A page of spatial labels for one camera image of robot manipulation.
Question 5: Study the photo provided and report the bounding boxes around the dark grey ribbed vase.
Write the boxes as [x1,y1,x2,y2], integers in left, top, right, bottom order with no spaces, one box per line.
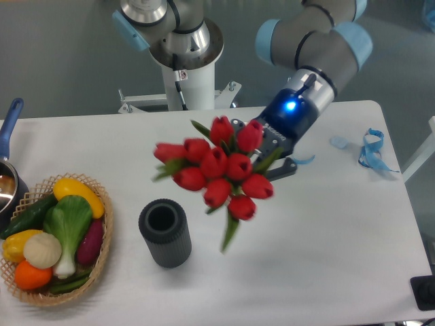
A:
[138,198,192,268]

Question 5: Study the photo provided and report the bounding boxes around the green pea pods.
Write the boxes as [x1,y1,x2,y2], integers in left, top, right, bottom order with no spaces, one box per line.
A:
[48,269,91,295]

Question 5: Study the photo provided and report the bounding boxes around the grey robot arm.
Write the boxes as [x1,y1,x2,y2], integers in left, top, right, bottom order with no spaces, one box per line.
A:
[112,1,372,181]

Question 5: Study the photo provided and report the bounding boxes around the red tulip bouquet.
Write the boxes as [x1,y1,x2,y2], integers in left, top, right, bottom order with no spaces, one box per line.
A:
[154,115,283,253]

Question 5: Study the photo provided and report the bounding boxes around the white frame at right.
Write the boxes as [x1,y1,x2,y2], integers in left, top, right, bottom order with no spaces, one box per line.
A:
[402,116,434,183]

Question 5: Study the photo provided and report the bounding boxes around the orange tangerine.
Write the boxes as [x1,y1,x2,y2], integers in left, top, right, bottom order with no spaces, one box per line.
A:
[14,261,52,290]

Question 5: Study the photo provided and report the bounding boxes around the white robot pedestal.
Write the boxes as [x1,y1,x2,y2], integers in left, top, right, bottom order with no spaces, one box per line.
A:
[118,63,242,114]

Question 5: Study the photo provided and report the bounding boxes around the yellow bell pepper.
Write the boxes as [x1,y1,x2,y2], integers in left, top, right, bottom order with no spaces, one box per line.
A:
[2,230,43,264]

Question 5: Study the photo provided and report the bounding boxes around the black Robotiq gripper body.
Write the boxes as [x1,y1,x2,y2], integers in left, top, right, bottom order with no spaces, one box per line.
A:
[254,88,319,160]

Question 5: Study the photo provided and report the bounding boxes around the woven wicker basket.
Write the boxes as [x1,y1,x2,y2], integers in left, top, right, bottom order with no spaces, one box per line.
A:
[1,173,114,307]

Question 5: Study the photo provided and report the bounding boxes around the curled blue ribbon strip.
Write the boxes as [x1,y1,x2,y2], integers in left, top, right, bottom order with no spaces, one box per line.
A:
[292,155,315,165]

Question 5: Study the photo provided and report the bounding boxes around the blue ribbon strap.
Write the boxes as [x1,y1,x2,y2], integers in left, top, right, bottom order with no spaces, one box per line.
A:
[358,128,401,175]

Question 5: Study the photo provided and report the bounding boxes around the blue handled saucepan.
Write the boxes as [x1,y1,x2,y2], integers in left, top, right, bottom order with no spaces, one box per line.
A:
[1,98,29,231]

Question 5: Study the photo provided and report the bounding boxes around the green bok choy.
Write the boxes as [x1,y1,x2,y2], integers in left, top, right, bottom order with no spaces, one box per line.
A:
[43,195,92,279]

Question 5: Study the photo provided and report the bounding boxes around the white garlic bulb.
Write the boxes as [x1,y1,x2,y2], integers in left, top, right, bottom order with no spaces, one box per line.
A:
[23,232,62,269]

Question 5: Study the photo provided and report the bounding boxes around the black device at edge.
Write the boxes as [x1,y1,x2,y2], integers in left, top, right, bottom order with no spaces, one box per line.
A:
[410,275,434,311]

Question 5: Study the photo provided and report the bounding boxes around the green cucumber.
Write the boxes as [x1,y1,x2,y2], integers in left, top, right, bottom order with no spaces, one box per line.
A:
[1,194,58,240]

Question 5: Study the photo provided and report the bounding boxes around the pale blue bottle cap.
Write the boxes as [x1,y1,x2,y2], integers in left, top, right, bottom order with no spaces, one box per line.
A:
[330,136,348,149]

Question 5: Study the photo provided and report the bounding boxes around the purple sweet potato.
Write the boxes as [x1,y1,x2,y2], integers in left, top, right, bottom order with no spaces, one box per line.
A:
[76,219,104,266]

